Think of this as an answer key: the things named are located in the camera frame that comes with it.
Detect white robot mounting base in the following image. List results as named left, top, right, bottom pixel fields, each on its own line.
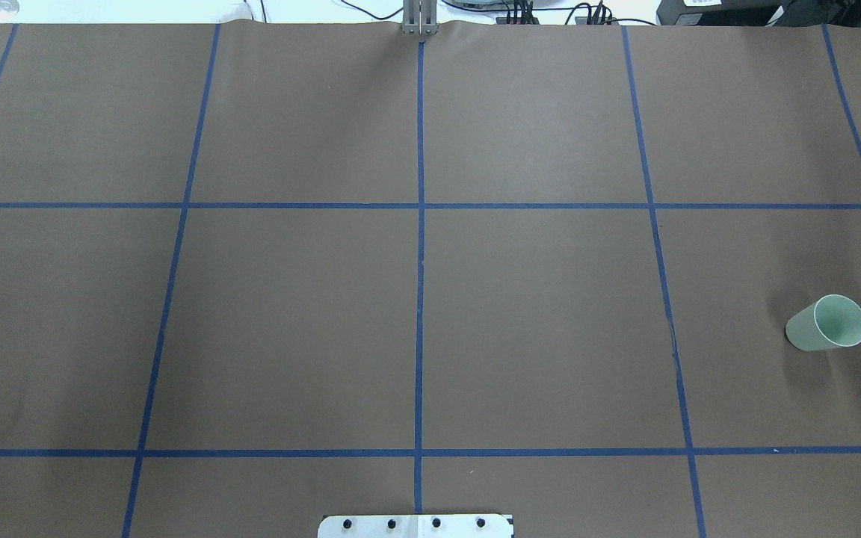
left=317, top=513, right=515, bottom=537

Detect black background cables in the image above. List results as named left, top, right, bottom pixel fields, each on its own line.
left=251, top=0, right=659, bottom=26

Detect green plastic cup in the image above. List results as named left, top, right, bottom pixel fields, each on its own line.
left=785, top=295, right=861, bottom=352

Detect black equipment box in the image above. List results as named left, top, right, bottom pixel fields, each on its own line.
left=656, top=1, right=861, bottom=28

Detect grey camera stand post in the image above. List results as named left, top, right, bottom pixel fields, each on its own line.
left=401, top=0, right=439, bottom=35

